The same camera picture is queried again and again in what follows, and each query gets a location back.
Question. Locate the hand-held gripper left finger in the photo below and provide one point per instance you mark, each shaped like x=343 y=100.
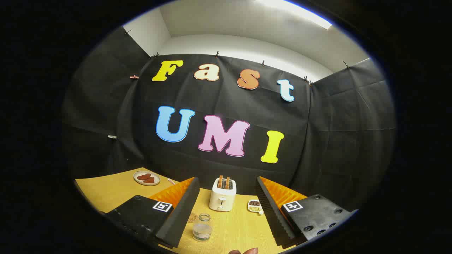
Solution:
x=182 y=215

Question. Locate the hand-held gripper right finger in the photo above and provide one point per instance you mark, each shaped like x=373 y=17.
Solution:
x=273 y=215

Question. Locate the round cork coaster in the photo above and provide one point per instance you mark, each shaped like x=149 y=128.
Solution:
x=192 y=217

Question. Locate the clear plastic juice bottle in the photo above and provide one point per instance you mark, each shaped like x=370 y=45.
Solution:
x=202 y=231

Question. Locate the white divided snack dish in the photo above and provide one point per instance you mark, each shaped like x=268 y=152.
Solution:
x=255 y=206

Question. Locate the white round plate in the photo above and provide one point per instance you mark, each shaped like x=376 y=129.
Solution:
x=157 y=180

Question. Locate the wooden table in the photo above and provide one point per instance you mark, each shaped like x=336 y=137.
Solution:
x=233 y=229

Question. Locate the white toaster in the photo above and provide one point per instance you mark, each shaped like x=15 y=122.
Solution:
x=222 y=201

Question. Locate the reddish-brown food slice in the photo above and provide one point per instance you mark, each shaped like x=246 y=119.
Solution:
x=150 y=180
x=143 y=176

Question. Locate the toast slice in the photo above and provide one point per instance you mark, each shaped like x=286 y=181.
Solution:
x=220 y=182
x=227 y=182

